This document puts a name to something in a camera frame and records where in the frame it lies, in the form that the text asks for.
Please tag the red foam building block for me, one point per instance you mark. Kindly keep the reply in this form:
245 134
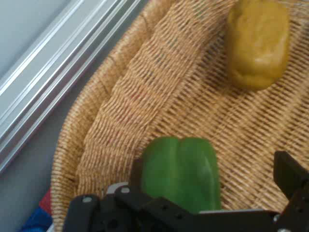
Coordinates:
46 203

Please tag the green toy bell pepper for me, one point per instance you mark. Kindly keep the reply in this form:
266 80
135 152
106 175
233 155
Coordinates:
181 174

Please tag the aluminium frame rail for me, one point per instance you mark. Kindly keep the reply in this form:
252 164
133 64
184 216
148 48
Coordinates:
48 72

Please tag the woven wicker basket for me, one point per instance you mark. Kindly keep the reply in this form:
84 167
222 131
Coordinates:
217 120

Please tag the yellow toy bell pepper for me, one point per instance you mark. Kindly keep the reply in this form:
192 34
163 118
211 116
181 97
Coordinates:
258 43

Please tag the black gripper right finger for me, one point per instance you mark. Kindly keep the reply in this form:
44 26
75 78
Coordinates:
289 174

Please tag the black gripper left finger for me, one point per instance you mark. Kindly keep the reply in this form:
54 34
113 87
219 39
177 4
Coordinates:
135 210

